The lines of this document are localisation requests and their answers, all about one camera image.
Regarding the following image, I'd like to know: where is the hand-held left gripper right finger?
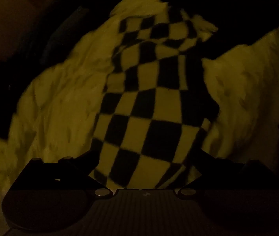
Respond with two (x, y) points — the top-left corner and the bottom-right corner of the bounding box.
(176, 149), (279, 198)

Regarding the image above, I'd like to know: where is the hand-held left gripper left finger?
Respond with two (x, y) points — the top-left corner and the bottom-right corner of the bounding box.
(9, 150), (113, 198)

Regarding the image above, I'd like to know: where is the black and white checkered garment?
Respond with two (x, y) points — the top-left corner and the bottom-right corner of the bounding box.
(88, 12), (220, 190)

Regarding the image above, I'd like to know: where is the light crumpled blanket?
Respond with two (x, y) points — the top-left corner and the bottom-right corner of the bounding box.
(0, 0), (279, 236)

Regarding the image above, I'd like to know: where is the dark cloth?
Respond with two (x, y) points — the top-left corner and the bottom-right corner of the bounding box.
(158, 0), (279, 61)
(0, 0), (120, 139)

